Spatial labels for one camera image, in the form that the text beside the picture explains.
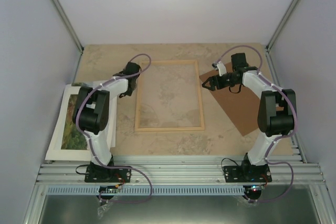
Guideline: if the light wooden picture frame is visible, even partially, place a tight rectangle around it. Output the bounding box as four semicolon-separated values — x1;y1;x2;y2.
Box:
134;60;205;132

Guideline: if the white photo mat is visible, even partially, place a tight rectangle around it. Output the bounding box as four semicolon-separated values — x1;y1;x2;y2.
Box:
45;84;90;161

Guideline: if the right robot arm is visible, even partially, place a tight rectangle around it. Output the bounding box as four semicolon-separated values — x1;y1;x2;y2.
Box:
202;53;297;182

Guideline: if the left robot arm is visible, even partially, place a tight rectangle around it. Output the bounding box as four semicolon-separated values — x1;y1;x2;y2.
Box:
72;62;142;182

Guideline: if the landscape photo print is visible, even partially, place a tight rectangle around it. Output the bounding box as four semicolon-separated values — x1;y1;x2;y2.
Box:
61;94;88;150

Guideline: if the brown backing board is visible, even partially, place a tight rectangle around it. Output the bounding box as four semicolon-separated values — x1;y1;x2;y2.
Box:
210;85;260;136

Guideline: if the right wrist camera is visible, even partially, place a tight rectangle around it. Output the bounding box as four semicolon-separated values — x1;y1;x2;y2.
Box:
212;61;227;77

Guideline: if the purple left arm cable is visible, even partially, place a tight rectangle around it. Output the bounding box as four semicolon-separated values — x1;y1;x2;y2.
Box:
75;54;153;204

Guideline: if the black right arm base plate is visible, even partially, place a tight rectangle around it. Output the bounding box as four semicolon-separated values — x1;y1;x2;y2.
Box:
222;165;272;183

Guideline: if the aluminium mounting rail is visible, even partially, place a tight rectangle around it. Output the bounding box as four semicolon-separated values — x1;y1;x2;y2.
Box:
36;155;326;185

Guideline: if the right aluminium corner post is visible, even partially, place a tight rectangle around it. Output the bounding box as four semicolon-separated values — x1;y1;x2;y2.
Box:
265;0;301;52

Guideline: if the aluminium corner post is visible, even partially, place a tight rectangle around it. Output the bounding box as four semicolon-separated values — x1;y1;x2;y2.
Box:
265;0;301;52
51;0;84;54

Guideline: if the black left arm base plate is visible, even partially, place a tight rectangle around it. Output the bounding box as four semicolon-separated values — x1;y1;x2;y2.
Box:
84;163;131;184

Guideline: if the left aluminium corner post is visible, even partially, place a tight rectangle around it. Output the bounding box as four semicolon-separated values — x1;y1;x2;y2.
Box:
51;0;84;54

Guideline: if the slotted grey cable duct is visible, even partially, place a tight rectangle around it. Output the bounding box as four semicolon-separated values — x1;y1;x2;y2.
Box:
46;185;245;196

